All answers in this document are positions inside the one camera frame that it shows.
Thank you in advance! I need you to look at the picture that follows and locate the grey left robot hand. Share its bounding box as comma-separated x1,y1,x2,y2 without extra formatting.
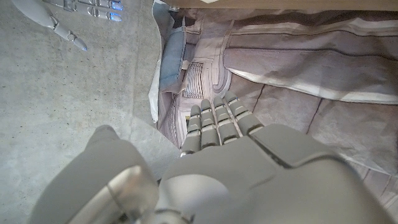
27,90,398,224

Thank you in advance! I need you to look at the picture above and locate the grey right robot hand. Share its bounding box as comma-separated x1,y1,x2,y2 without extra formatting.
11,0,124,52

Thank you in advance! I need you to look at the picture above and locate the printed sofa backdrop cloth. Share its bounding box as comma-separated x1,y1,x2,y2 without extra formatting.
148,0,398,215

